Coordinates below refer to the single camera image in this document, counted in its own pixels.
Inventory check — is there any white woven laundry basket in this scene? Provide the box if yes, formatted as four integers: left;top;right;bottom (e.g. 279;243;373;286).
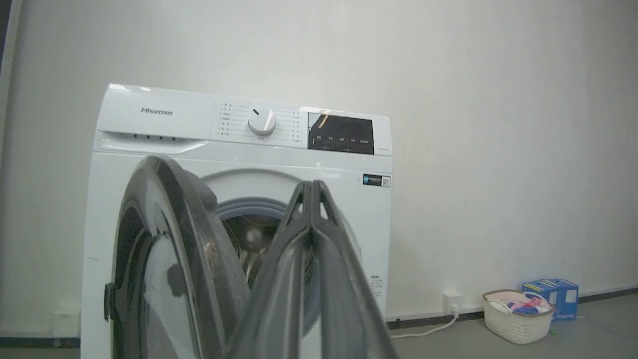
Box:
482;289;556;345

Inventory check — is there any white wall outlet plate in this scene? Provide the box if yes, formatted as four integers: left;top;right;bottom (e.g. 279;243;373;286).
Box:
53;310;80;338

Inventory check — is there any dark round washing machine door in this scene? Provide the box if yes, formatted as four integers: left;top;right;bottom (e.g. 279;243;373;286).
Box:
104;155;251;359

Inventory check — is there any blue cardboard box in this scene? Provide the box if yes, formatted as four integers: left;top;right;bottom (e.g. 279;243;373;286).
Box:
522;278;579;322

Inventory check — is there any white Hisense washing machine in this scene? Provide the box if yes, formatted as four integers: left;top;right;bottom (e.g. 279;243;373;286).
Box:
80;83;393;359

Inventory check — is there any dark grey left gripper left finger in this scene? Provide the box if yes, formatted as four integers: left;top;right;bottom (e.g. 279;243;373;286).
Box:
227;180;314;359

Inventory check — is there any white power cable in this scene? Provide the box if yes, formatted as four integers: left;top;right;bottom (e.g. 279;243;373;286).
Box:
390;308;460;339

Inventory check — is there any white wall power socket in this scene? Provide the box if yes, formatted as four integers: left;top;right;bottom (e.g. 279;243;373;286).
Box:
442;292;463;315

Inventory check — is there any colourful clothes pile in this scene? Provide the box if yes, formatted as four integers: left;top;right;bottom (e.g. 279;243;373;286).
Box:
491;296;552;315

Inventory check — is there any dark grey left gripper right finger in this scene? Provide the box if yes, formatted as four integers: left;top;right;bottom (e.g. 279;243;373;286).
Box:
311;180;398;359

